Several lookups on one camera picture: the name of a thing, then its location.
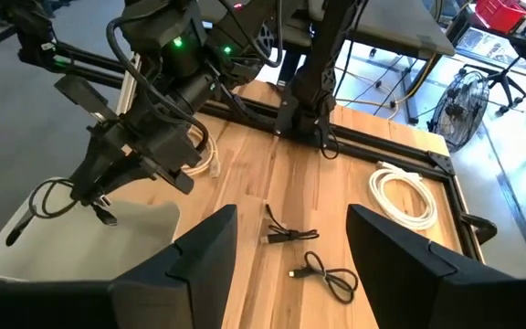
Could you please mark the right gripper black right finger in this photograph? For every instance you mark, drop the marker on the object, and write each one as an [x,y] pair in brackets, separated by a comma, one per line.
[418,283]

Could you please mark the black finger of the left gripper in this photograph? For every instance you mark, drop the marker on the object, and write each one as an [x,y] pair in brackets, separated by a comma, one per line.
[94,169]
[123,176]

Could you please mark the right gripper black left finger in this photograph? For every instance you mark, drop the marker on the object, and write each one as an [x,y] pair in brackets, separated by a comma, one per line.
[185,283]

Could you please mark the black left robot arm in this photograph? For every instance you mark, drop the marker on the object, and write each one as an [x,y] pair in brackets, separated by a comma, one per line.
[190,27]

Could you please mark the silver aluminium bar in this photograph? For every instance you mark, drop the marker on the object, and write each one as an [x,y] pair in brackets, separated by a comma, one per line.
[128,91]

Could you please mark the left clear plastic container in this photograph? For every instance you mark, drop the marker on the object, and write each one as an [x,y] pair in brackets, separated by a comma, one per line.
[85,247]

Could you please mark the black floor fan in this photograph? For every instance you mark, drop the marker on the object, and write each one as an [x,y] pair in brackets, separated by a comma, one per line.
[461,109]

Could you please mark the black chair base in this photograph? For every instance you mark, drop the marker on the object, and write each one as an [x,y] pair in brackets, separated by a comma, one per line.
[502,80]

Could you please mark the grey desk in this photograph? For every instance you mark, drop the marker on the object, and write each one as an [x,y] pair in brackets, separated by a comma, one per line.
[381,23]

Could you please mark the red plastic bin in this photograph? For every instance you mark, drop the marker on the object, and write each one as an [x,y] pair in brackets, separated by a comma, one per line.
[500,13]

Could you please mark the black aluminium frame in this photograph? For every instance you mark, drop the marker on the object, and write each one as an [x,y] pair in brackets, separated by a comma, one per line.
[372,139]

